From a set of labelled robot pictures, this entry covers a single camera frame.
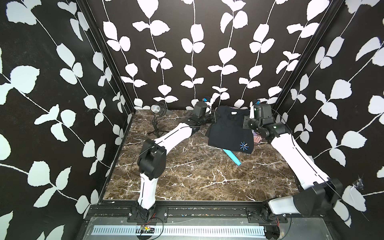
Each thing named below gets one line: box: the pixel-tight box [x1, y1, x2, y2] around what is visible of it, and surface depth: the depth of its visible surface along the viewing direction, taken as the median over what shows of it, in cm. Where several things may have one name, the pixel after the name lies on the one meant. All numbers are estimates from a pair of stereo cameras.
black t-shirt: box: [205, 105, 254, 154], surface depth 88 cm
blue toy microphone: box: [222, 148, 242, 166], surface depth 95 cm
